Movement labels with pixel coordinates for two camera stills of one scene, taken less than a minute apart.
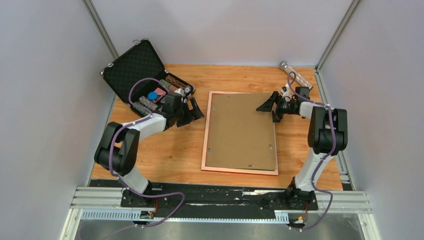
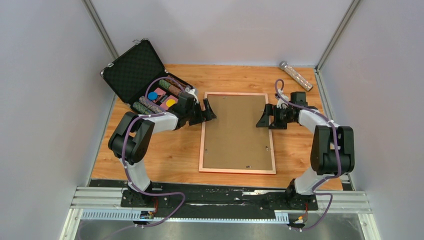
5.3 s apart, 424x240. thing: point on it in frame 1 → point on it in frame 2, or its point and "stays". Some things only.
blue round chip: [152, 95] stays
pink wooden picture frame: [238, 137] stays
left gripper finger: [195, 112] → [208, 114]
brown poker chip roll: [175, 82] stays
